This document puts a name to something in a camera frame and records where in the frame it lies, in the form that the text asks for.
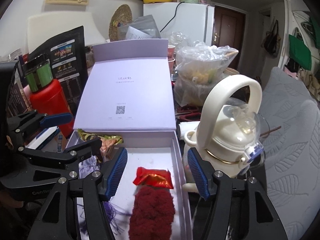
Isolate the colourful foil snack bag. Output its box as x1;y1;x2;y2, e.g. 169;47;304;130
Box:
76;128;124;156

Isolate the lavender drawstring sachet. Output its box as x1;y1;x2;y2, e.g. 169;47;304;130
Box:
82;164;115;239

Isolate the red foil packet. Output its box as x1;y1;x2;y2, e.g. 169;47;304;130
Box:
133;167;174;189

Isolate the red fuzzy soft item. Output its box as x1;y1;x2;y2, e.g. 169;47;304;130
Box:
129;186;175;239

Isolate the red canister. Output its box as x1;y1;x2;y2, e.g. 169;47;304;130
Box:
29;78;74;138

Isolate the white blue medicine box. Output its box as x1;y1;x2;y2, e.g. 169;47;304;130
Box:
26;126;67;153

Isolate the green-label dark jar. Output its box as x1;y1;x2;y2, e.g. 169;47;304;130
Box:
25;60;54;93

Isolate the cream kettle-shaped water bottle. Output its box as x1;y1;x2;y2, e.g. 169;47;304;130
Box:
182;74;263;192

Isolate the black printed standing pouch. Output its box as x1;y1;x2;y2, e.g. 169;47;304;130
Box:
28;26;88;115

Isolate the lavender open gift box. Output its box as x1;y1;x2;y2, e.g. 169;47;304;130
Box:
74;38;193;239

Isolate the clear plastic food bag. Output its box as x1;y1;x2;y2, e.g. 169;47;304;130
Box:
174;42;239;106

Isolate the grey leaf-pattern cushion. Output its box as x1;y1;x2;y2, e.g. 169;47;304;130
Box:
259;67;319;239

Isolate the brown door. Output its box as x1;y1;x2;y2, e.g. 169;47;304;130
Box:
212;6;246;69

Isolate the white refrigerator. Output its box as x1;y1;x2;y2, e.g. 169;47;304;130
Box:
143;2;215;46

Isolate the green tote bag left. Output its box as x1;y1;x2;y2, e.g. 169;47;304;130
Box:
289;35;312;70

